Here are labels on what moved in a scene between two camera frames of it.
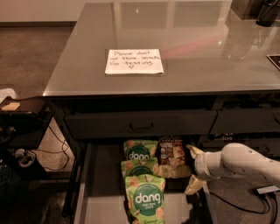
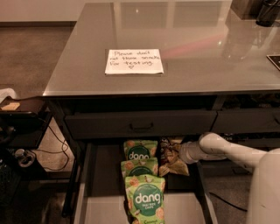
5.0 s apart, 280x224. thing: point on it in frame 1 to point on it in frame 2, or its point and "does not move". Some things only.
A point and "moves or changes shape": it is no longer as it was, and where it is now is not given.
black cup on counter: x=268 y=13 does not move
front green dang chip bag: x=144 y=199 does not move
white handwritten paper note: x=134 y=61 does not move
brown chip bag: x=172 y=161 moves or changes shape
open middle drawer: x=101 y=197 does not move
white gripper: x=201 y=164 to x=186 y=151
